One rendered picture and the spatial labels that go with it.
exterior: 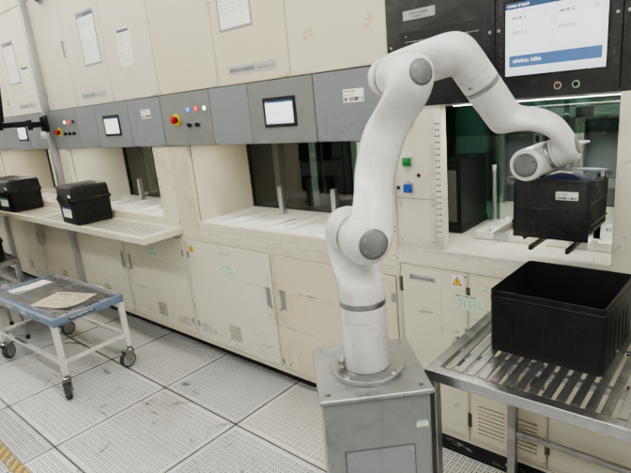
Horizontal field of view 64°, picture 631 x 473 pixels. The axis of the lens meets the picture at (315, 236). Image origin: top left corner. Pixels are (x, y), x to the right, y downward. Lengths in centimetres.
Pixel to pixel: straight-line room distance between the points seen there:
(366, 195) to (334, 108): 98
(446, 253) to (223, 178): 157
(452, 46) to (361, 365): 80
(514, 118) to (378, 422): 82
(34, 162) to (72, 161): 153
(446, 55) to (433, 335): 119
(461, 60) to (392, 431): 90
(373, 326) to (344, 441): 29
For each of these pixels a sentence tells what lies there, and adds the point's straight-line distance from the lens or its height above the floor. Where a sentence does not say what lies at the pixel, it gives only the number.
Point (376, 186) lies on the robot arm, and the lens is 119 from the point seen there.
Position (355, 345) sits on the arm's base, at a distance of 130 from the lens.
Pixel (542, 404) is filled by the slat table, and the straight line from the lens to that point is 128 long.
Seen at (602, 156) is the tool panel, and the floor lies 110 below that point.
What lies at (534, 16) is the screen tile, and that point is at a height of 163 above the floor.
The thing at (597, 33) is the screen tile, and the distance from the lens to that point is 170.
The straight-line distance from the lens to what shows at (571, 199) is 162.
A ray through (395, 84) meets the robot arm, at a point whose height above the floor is 147.
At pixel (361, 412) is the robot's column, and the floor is 72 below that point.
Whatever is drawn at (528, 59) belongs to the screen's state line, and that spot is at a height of 151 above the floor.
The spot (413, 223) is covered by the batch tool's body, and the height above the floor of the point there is 96.
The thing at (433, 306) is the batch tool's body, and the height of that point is 63.
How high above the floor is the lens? 145
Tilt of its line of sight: 15 degrees down
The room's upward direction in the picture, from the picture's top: 5 degrees counter-clockwise
